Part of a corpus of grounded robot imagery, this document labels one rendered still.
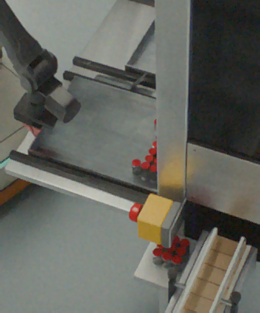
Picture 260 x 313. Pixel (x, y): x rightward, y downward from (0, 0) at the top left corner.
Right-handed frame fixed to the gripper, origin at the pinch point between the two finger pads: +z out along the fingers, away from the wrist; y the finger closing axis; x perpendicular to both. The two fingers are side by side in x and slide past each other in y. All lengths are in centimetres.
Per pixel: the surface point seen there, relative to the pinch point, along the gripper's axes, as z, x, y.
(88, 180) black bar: -2.5, -7.9, 17.3
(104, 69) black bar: -0.2, 26.0, 6.0
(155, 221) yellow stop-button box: -19.3, -21.0, 36.7
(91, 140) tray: 0.2, 4.5, 12.6
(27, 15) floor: 104, 121, -61
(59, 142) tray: 1.4, 1.2, 5.8
